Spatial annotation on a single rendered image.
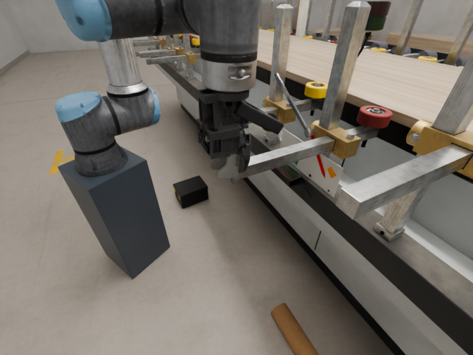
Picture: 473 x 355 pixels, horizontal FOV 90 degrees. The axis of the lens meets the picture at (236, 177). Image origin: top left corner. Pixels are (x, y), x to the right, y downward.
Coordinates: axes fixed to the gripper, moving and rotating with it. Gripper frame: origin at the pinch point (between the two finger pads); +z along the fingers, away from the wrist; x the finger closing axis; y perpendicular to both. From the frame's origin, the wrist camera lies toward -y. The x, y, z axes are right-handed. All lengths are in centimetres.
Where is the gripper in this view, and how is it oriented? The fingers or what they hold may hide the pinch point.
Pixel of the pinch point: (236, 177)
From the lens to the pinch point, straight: 53.5
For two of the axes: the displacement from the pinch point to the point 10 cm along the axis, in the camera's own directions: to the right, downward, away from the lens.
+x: 4.5, 5.5, -7.1
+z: -0.3, 8.0, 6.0
